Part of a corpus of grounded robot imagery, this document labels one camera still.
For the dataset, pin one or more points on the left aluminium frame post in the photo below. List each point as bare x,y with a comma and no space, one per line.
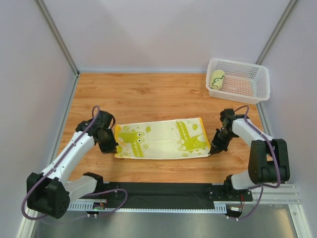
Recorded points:
56,34

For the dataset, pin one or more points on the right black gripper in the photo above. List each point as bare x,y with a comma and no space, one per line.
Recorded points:
219,143

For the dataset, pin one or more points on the white perforated plastic basket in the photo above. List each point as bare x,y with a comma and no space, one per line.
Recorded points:
243,82

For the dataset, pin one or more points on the black cloth strip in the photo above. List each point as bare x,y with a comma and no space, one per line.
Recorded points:
151,195

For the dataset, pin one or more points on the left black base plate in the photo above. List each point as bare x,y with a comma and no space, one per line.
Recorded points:
105,187

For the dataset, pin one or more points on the yellow green towel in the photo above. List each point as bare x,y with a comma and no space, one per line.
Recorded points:
162,140

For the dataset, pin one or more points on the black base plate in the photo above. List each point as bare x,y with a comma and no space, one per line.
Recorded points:
105,187
226,192

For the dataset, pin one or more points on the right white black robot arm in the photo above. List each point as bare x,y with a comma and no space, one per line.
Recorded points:
268,164

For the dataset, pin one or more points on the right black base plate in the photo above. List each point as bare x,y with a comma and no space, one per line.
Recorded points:
226,192

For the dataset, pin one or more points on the green patterned towel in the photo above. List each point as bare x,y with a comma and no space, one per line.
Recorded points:
217,78

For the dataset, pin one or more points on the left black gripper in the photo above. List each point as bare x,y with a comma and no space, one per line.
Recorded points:
109,146

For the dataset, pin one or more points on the right aluminium frame post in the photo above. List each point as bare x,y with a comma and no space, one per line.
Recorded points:
277,30

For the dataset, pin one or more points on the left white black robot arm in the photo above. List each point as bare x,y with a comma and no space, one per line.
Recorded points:
50,192

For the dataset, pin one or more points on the aluminium frame post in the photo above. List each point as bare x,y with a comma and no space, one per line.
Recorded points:
56,34
277,30

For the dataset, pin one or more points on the aluminium front rail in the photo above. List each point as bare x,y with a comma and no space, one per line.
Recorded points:
286,193

